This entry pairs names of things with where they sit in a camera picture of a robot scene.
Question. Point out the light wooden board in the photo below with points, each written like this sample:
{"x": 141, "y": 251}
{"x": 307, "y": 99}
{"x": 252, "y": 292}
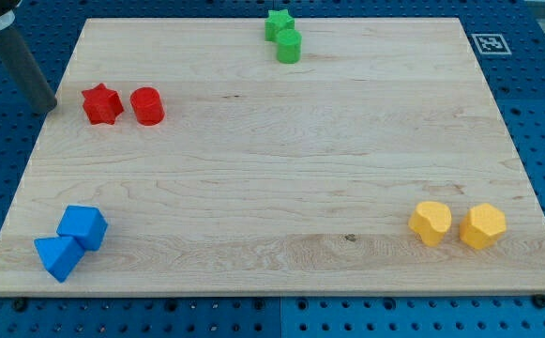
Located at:
{"x": 272, "y": 179}

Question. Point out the blue triangle block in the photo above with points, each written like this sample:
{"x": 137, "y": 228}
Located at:
{"x": 59, "y": 255}

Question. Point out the red star block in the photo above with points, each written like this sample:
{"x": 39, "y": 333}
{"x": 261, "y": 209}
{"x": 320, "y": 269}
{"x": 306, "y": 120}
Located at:
{"x": 102, "y": 105}

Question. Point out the green cylinder block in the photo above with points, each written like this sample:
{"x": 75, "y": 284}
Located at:
{"x": 288, "y": 46}

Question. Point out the white fiducial marker tag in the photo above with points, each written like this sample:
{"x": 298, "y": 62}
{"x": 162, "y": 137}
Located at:
{"x": 491, "y": 44}

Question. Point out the blue cube block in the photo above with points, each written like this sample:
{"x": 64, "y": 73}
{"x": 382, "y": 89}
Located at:
{"x": 86, "y": 224}

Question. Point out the red cylinder block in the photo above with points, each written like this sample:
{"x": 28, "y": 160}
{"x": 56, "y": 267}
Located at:
{"x": 147, "y": 106}

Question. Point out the green star block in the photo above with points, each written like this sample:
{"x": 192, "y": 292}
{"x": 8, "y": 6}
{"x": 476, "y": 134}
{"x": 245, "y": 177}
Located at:
{"x": 276, "y": 21}

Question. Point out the yellow hexagon block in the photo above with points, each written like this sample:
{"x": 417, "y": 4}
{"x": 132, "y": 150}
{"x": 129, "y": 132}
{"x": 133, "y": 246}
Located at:
{"x": 482, "y": 226}

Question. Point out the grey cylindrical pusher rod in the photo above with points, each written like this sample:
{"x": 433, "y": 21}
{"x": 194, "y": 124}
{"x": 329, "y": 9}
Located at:
{"x": 22, "y": 66}

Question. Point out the yellow heart block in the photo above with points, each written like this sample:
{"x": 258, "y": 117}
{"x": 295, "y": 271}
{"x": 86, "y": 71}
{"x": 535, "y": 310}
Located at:
{"x": 431, "y": 221}

